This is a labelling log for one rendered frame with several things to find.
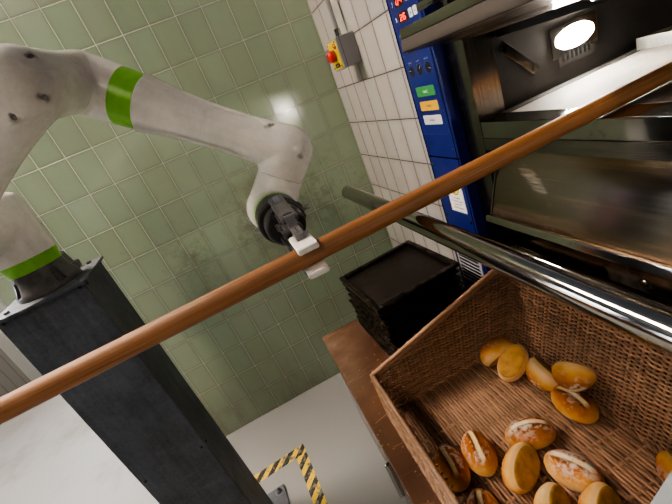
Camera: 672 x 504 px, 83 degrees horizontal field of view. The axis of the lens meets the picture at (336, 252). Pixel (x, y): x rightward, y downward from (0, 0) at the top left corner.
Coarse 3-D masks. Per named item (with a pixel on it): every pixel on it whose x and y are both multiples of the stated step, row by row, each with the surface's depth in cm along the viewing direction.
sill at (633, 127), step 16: (512, 112) 87; (528, 112) 82; (544, 112) 77; (560, 112) 73; (624, 112) 61; (640, 112) 58; (656, 112) 56; (496, 128) 86; (512, 128) 82; (528, 128) 78; (592, 128) 65; (608, 128) 62; (624, 128) 60; (640, 128) 58; (656, 128) 55
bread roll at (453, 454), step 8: (440, 448) 81; (448, 448) 80; (440, 456) 79; (448, 456) 78; (456, 456) 78; (440, 464) 78; (448, 464) 77; (456, 464) 77; (464, 464) 77; (448, 472) 76; (456, 472) 76; (464, 472) 76; (448, 480) 76; (456, 480) 75; (464, 480) 75; (456, 488) 75; (464, 488) 75
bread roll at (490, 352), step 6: (486, 342) 101; (492, 342) 100; (498, 342) 99; (504, 342) 99; (510, 342) 99; (486, 348) 99; (492, 348) 98; (498, 348) 98; (504, 348) 97; (480, 354) 100; (486, 354) 98; (492, 354) 97; (498, 354) 97; (486, 360) 98; (492, 360) 97; (492, 366) 99
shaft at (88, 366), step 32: (608, 96) 61; (544, 128) 59; (576, 128) 61; (480, 160) 57; (512, 160) 58; (416, 192) 55; (448, 192) 56; (352, 224) 53; (384, 224) 54; (288, 256) 52; (320, 256) 52; (224, 288) 50; (256, 288) 51; (160, 320) 49; (192, 320) 49; (96, 352) 47; (128, 352) 48; (32, 384) 46; (64, 384) 46; (0, 416) 45
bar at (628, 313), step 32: (352, 192) 81; (416, 224) 55; (448, 224) 50; (480, 256) 42; (512, 256) 38; (544, 288) 34; (576, 288) 31; (608, 288) 30; (608, 320) 29; (640, 320) 27
